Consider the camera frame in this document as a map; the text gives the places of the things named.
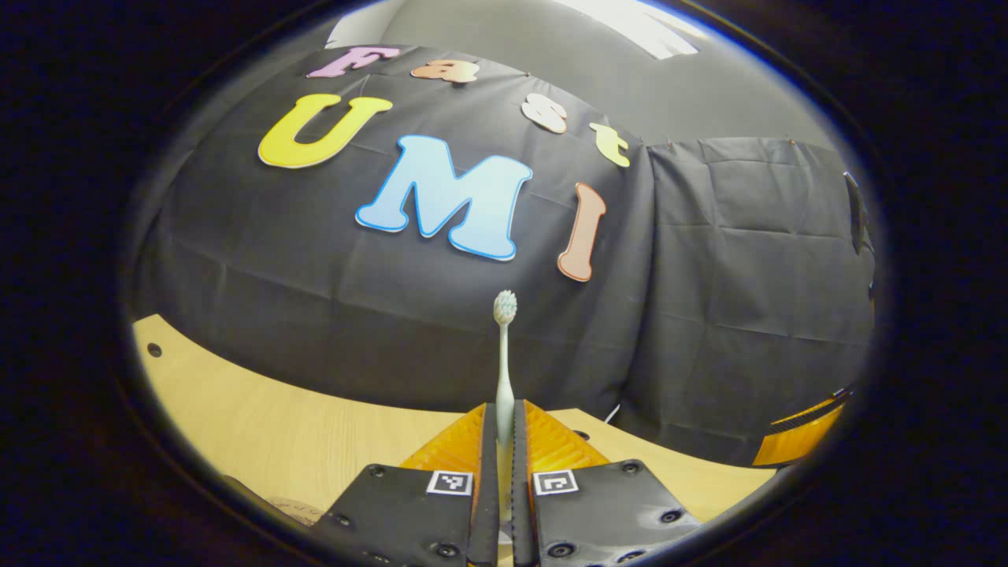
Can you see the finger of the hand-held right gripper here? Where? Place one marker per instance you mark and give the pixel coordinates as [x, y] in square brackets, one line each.
[803, 437]

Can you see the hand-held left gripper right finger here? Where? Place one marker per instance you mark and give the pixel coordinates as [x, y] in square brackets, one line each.
[606, 512]

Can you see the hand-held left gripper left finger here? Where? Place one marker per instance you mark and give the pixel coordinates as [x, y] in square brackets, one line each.
[409, 512]

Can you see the round wooden coaster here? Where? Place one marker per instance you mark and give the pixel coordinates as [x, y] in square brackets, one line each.
[298, 510]

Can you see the pale green toothbrush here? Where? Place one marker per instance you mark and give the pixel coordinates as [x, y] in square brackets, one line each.
[505, 370]

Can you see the black backdrop cloth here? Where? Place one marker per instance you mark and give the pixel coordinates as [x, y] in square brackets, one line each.
[709, 299]

